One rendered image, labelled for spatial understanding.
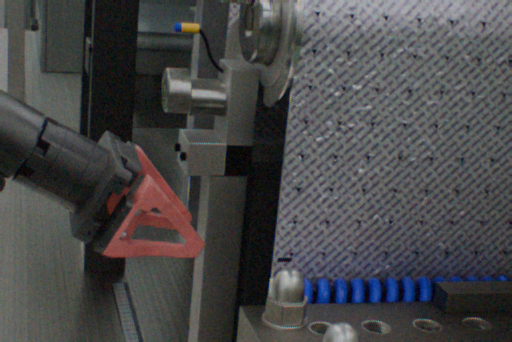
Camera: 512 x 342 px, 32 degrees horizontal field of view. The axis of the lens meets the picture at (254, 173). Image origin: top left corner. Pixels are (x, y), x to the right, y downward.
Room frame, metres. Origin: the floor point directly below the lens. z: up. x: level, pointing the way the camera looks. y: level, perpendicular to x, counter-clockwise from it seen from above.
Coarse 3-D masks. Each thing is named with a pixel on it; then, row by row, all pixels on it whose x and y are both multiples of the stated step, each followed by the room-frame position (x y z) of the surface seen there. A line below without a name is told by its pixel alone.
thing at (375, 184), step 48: (336, 96) 0.72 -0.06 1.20; (384, 96) 0.73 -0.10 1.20; (432, 96) 0.75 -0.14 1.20; (480, 96) 0.76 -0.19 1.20; (288, 144) 0.71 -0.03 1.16; (336, 144) 0.72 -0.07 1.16; (384, 144) 0.74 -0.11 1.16; (432, 144) 0.75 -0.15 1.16; (480, 144) 0.76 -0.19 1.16; (288, 192) 0.71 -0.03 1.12; (336, 192) 0.73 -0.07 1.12; (384, 192) 0.74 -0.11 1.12; (432, 192) 0.75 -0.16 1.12; (480, 192) 0.76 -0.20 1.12; (288, 240) 0.72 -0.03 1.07; (336, 240) 0.73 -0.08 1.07; (384, 240) 0.74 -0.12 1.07; (432, 240) 0.75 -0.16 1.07; (480, 240) 0.77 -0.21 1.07
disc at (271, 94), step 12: (300, 0) 0.71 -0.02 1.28; (300, 12) 0.70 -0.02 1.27; (300, 24) 0.70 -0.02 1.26; (300, 36) 0.70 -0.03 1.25; (288, 48) 0.72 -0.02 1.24; (288, 60) 0.71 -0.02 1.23; (288, 72) 0.71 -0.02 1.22; (276, 84) 0.74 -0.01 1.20; (288, 84) 0.71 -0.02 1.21; (264, 96) 0.77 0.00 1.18; (276, 96) 0.74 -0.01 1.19
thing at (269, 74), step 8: (288, 0) 0.72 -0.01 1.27; (288, 8) 0.72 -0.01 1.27; (288, 16) 0.72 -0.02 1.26; (288, 24) 0.72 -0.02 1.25; (288, 32) 0.72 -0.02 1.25; (280, 40) 0.73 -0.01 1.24; (288, 40) 0.72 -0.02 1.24; (280, 48) 0.73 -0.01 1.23; (280, 56) 0.73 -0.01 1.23; (256, 64) 0.80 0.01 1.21; (264, 64) 0.77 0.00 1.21; (272, 64) 0.75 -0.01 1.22; (280, 64) 0.73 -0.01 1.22; (264, 72) 0.77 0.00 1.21; (272, 72) 0.75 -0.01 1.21; (280, 72) 0.73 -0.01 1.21; (264, 80) 0.77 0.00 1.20; (272, 80) 0.74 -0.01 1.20
